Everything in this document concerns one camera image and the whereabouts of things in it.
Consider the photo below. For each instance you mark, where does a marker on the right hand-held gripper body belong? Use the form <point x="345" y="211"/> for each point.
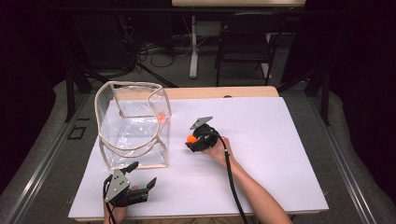
<point x="207" y="140"/>

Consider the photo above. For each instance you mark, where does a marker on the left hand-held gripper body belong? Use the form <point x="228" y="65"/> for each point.
<point x="116" y="185"/>

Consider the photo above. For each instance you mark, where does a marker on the clear plastic bag beige trim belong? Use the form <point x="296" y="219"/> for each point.
<point x="134" y="137"/>

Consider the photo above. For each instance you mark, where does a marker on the orange ball dark mark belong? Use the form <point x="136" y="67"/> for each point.
<point x="161" y="117"/>

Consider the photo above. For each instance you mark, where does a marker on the person's right hand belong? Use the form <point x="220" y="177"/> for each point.
<point x="222" y="152"/>

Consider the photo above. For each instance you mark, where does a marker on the person's left hand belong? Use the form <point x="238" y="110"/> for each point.
<point x="118" y="213"/>

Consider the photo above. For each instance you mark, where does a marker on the wooden table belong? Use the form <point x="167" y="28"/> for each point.
<point x="202" y="92"/>

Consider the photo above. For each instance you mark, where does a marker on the white sheet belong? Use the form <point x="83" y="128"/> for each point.
<point x="264" y="130"/>

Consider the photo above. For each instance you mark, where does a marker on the white desk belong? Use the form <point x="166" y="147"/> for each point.
<point x="194" y="56"/>

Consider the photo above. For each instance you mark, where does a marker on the black metal stand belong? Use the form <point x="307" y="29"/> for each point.
<point x="325" y="99"/>
<point x="71" y="93"/>

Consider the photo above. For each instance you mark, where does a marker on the black folding chair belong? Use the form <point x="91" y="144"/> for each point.
<point x="246" y="46"/>

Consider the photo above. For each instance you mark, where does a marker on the metal floor rail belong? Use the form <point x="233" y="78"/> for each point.
<point x="345" y="168"/>
<point x="40" y="168"/>

